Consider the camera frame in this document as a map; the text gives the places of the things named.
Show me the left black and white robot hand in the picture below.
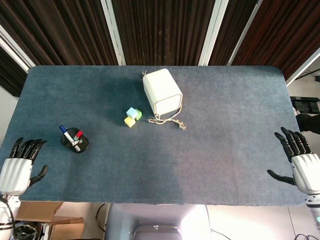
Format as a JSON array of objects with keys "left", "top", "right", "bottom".
[{"left": 0, "top": 137, "right": 49, "bottom": 196}]

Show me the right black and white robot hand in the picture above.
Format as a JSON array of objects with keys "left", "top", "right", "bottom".
[{"left": 266, "top": 126, "right": 320, "bottom": 195}]

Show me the blue-capped marker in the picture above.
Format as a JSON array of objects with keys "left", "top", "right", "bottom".
[{"left": 59, "top": 125, "right": 76, "bottom": 147}]

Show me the black mesh pen holder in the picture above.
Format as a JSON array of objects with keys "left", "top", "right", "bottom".
[{"left": 60, "top": 127, "right": 90, "bottom": 154}]

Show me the brown cardboard box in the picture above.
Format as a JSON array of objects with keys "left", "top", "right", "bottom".
[{"left": 14, "top": 201, "right": 85, "bottom": 240}]

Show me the black equipment rack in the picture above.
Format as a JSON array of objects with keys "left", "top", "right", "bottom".
[{"left": 290, "top": 95, "right": 320, "bottom": 114}]

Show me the yellow cube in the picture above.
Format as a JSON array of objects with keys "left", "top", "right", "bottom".
[{"left": 123, "top": 116, "right": 136, "bottom": 129}]

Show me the blue felt table mat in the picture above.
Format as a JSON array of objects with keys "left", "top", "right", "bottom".
[{"left": 0, "top": 65, "right": 307, "bottom": 207}]

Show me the grey robot torso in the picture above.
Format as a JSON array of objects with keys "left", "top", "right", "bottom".
[{"left": 104, "top": 203, "right": 212, "bottom": 240}]

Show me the white storage box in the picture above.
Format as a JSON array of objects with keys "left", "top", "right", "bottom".
[{"left": 142, "top": 68, "right": 184, "bottom": 117}]

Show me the black floor cable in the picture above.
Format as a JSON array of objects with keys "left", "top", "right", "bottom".
[{"left": 95, "top": 203, "right": 108, "bottom": 232}]

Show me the white metal frame post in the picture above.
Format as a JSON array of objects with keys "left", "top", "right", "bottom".
[
  {"left": 226, "top": 0, "right": 264, "bottom": 66},
  {"left": 198, "top": 0, "right": 230, "bottom": 67},
  {"left": 285, "top": 46, "right": 320, "bottom": 87},
  {"left": 0, "top": 24, "right": 36, "bottom": 74},
  {"left": 100, "top": 0, "right": 126, "bottom": 66}
]

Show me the beige jute rope handle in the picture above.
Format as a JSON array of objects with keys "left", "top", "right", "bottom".
[{"left": 147, "top": 104, "right": 188, "bottom": 131}]

